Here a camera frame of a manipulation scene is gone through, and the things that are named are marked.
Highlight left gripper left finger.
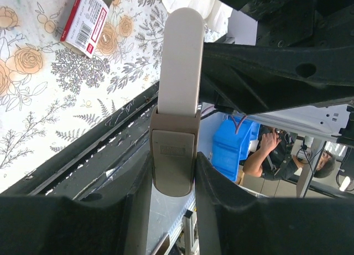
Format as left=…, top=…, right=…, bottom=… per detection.
left=1, top=152, right=152, bottom=254

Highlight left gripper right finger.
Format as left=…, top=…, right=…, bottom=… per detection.
left=195, top=153, right=353, bottom=254

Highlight blue stapler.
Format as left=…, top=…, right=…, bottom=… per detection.
left=149, top=8, right=204, bottom=197

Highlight red white staple box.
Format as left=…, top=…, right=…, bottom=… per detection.
left=60, top=0, right=114, bottom=58

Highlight person in black shirt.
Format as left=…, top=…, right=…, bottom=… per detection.
left=240, top=125, right=335, bottom=181

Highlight blue plastic bin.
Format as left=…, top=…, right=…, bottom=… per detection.
left=212, top=118, right=261, bottom=182

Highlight floral patterned table mat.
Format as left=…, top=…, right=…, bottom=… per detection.
left=1, top=0, right=169, bottom=191

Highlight white crumpled cloth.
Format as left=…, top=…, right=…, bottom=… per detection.
left=162, top=0, right=232, bottom=43

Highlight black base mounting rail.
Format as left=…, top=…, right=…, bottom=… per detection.
left=1, top=82, right=159, bottom=196

